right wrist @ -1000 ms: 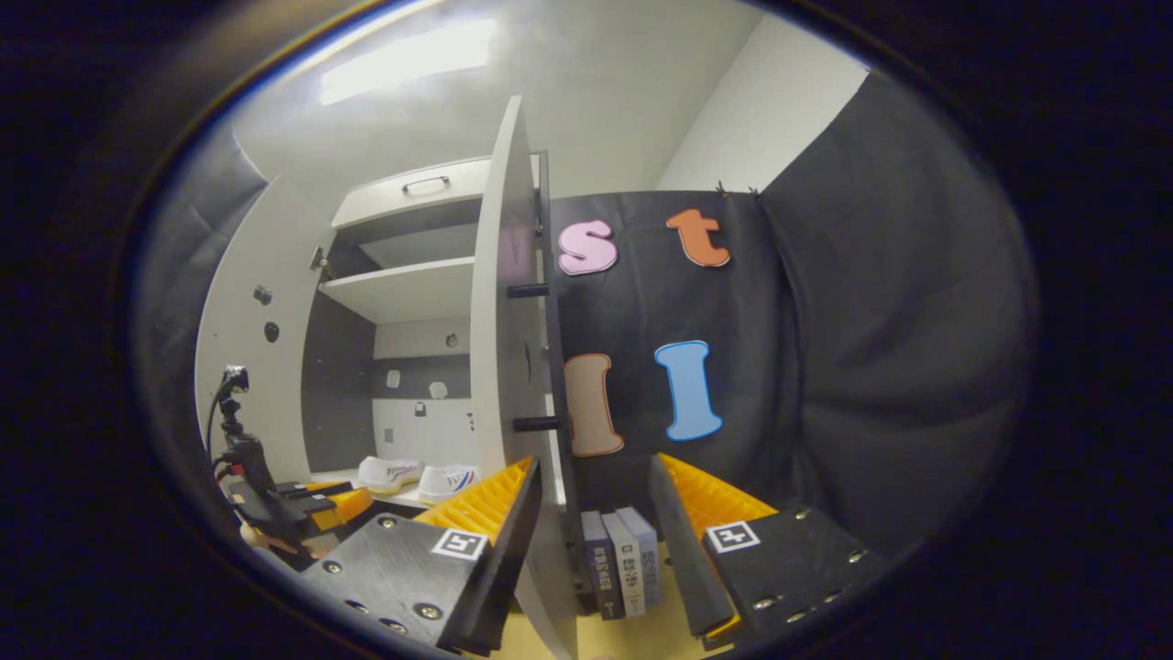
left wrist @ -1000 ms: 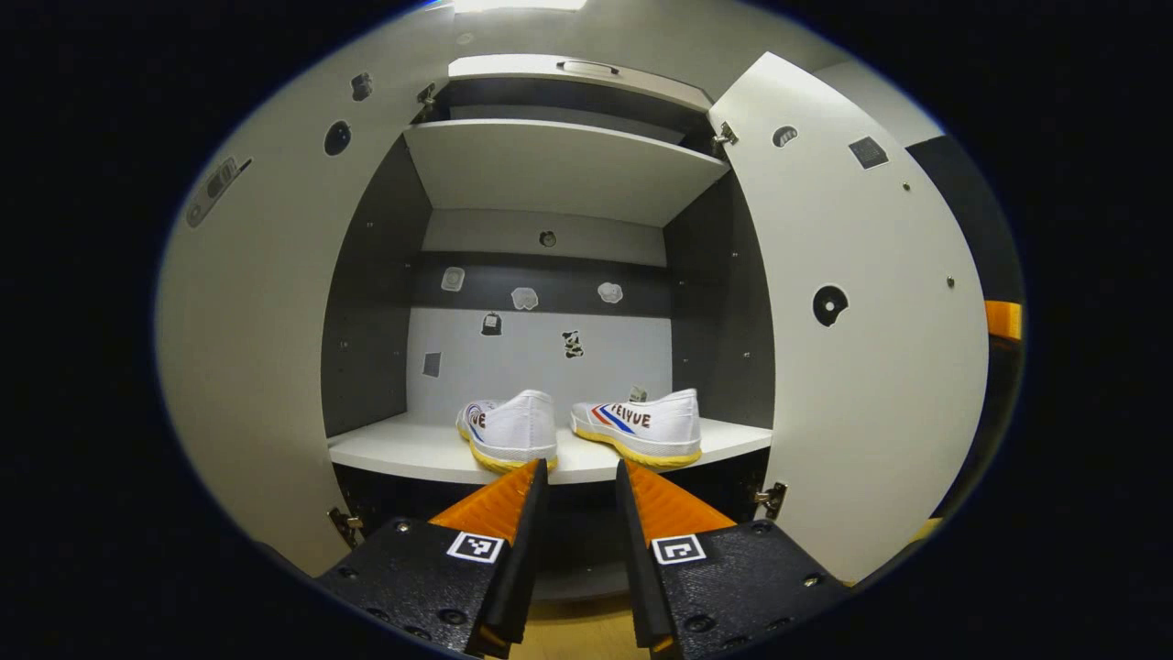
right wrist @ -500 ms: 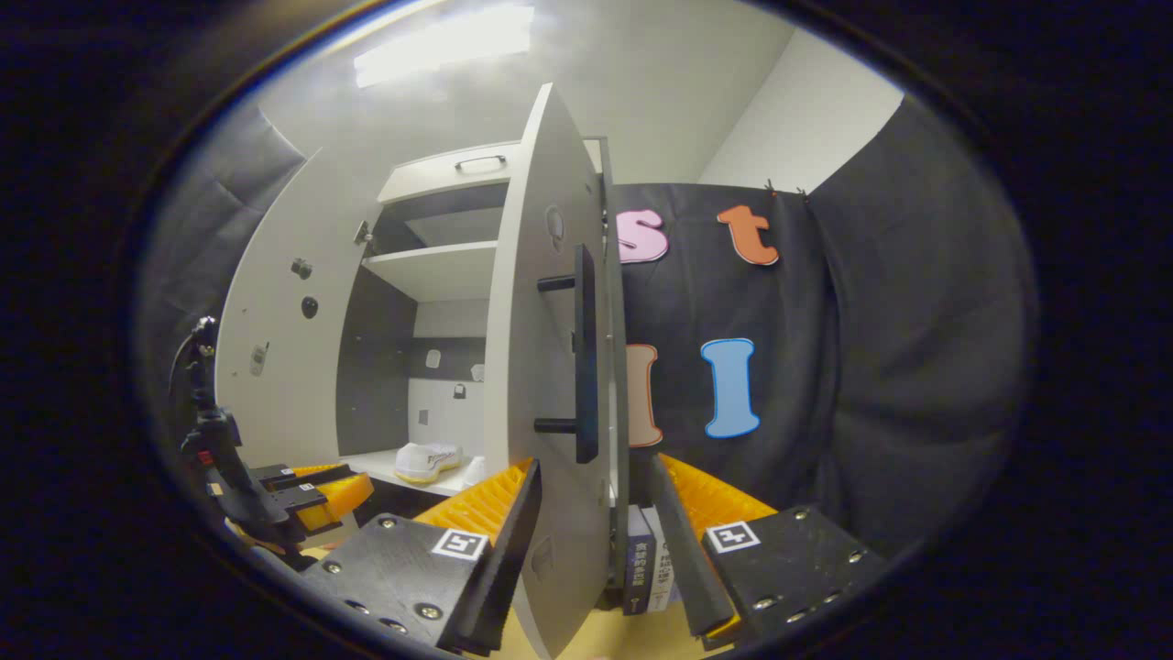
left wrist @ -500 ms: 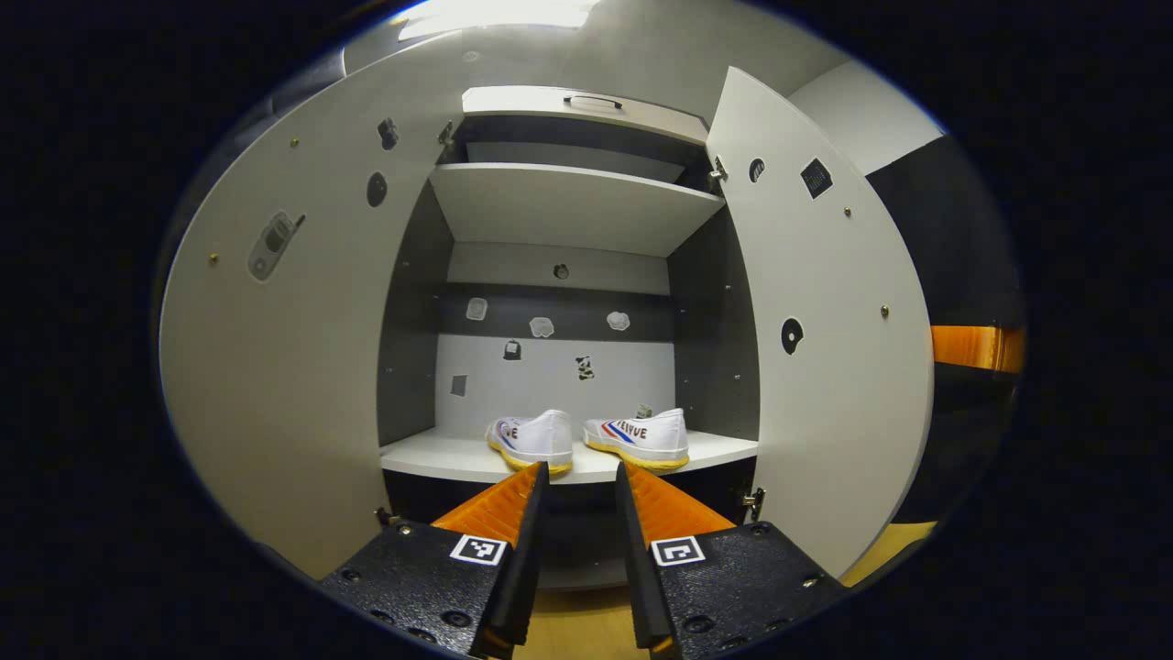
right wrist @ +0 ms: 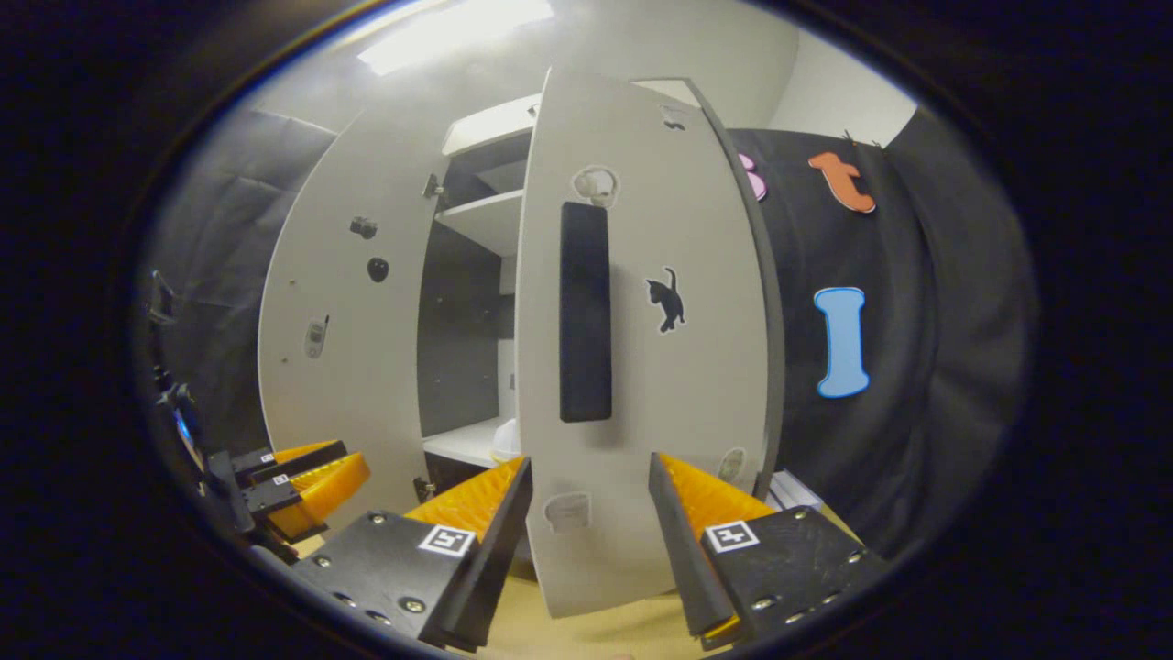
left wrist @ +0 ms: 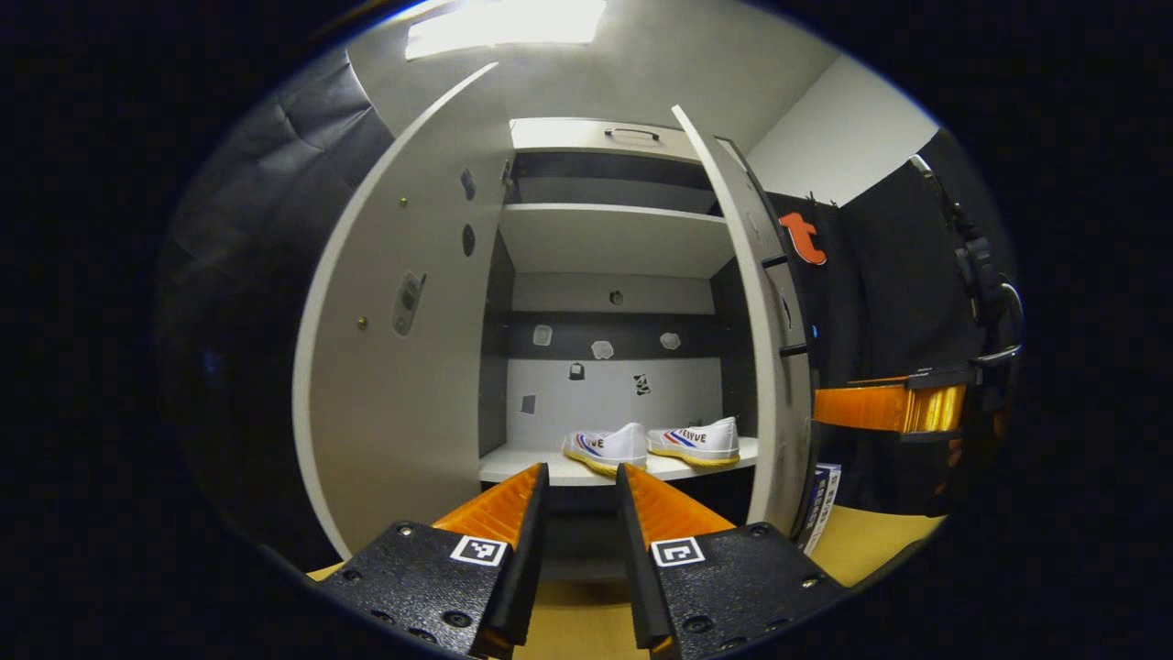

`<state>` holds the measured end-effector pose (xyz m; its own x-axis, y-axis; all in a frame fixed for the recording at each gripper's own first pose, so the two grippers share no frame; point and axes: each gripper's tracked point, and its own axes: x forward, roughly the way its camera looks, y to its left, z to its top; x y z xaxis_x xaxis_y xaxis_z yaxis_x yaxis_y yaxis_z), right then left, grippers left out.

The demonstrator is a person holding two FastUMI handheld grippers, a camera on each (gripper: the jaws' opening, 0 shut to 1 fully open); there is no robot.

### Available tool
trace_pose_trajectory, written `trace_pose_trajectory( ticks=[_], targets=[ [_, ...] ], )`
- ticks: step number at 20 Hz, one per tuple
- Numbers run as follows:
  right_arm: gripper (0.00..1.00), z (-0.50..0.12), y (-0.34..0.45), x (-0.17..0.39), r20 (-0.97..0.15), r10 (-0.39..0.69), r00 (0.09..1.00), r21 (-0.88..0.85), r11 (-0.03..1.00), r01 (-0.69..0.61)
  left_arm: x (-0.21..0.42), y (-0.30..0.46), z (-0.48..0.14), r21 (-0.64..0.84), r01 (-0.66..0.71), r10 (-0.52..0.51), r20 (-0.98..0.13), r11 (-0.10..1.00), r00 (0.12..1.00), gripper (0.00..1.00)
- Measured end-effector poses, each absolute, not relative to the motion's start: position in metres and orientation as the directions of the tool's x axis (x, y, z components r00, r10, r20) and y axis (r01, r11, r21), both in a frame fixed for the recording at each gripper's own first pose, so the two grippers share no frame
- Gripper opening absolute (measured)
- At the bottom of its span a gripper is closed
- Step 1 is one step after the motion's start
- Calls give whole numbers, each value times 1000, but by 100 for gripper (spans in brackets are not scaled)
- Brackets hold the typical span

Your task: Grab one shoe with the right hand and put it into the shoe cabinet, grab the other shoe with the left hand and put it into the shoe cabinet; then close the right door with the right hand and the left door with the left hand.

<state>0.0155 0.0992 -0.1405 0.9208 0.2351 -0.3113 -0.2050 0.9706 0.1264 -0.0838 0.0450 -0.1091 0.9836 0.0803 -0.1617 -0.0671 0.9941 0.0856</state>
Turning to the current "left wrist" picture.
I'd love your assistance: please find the white cabinet shelf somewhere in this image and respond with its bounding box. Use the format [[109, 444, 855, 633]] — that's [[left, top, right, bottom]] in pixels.
[[513, 176, 716, 214], [499, 203, 734, 279]]

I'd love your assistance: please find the white striped canvas shoe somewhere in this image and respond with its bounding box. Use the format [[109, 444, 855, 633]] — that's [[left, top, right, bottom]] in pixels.
[[647, 417, 740, 468], [562, 423, 650, 476]]

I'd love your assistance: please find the white blue printed box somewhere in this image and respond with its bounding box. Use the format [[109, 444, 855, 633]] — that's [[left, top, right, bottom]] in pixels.
[[797, 463, 842, 556]]

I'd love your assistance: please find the white shoe cabinet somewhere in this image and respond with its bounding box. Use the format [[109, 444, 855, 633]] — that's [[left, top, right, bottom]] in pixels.
[[477, 117, 762, 523]]

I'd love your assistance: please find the white cabinet door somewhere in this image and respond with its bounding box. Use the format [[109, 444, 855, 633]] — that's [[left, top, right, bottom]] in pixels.
[[293, 62, 514, 558], [672, 104, 817, 542]]

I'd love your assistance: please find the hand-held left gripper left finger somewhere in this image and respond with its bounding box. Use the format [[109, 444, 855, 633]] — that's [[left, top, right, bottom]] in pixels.
[[316, 463, 551, 659]]

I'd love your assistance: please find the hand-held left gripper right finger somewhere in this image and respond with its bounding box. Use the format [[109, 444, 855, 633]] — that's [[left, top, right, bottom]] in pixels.
[[616, 463, 849, 660]]

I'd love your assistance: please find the white cabinet drawer front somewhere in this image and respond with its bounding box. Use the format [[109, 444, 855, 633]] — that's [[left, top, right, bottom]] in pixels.
[[509, 117, 702, 164]]

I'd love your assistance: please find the ceiling light panel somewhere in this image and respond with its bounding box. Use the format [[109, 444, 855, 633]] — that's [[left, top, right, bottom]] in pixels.
[[406, 0, 608, 61]]

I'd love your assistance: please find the black door handle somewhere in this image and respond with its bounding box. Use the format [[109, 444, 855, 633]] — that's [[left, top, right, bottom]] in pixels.
[[761, 255, 809, 358]]

